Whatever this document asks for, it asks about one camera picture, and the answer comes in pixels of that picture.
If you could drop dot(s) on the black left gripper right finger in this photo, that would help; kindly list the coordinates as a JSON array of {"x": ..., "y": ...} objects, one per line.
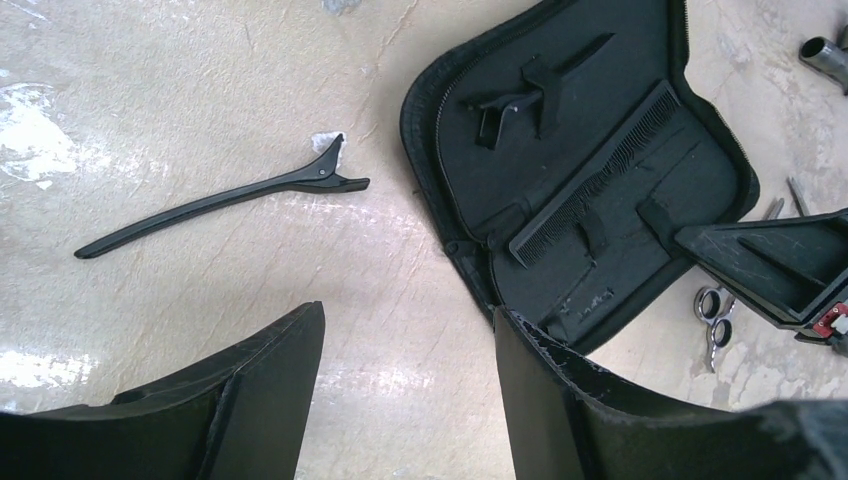
[{"x": 570, "y": 418}]

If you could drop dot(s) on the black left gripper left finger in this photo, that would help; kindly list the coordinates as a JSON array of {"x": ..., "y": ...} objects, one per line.
[{"x": 240, "y": 413}]

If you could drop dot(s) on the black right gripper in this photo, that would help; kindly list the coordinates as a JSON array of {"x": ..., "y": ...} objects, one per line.
[{"x": 792, "y": 272}]

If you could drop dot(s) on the silver thinning scissors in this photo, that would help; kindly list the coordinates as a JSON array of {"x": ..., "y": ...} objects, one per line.
[{"x": 714, "y": 306}]

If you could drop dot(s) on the black hair comb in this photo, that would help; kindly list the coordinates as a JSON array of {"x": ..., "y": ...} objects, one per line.
[{"x": 613, "y": 158}]

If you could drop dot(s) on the black hair clip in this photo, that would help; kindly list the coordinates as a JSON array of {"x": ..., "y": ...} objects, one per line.
[
  {"x": 544, "y": 86},
  {"x": 318, "y": 177}
]

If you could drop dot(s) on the black zippered tool case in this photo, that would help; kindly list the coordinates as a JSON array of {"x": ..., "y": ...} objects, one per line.
[{"x": 621, "y": 255}]

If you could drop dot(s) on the black hair clip in case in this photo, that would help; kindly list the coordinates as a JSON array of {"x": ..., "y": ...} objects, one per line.
[{"x": 544, "y": 86}]

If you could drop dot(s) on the dark metal pipe fitting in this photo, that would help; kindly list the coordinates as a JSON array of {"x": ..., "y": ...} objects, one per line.
[{"x": 828, "y": 58}]

